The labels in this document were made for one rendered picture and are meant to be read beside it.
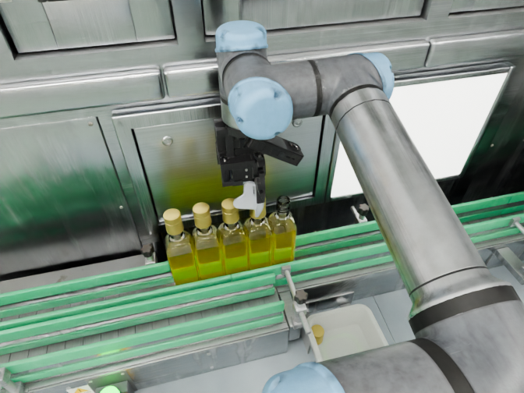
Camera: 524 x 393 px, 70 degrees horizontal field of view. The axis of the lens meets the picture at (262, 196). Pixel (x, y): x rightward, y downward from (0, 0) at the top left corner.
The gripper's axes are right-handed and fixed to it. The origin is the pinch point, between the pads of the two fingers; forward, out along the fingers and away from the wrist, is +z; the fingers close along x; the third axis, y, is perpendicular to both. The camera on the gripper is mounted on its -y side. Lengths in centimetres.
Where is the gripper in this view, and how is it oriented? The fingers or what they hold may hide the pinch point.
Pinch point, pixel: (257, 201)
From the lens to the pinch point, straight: 78.2
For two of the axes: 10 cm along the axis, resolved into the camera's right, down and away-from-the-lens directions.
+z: 0.0, 7.2, 6.9
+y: -9.8, 1.5, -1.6
